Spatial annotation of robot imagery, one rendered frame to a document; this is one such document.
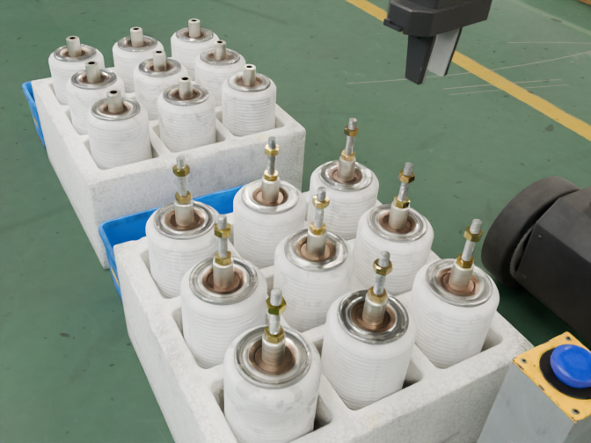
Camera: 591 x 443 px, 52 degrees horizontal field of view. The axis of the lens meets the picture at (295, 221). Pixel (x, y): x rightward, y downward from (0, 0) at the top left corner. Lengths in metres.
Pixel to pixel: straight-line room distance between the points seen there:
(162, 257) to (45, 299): 0.35
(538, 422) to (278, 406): 0.23
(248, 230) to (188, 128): 0.29
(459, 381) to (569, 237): 0.33
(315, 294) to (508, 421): 0.24
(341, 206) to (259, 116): 0.31
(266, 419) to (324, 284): 0.17
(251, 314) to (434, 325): 0.20
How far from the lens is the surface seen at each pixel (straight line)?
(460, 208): 1.27
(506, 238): 1.00
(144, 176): 0.99
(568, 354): 0.57
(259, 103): 1.05
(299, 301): 0.71
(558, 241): 0.96
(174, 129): 1.02
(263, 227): 0.76
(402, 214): 0.75
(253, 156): 1.06
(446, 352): 0.72
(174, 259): 0.74
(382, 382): 0.66
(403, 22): 0.60
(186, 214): 0.73
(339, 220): 0.83
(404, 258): 0.75
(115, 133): 0.97
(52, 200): 1.26
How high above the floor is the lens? 0.72
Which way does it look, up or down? 38 degrees down
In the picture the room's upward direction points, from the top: 4 degrees clockwise
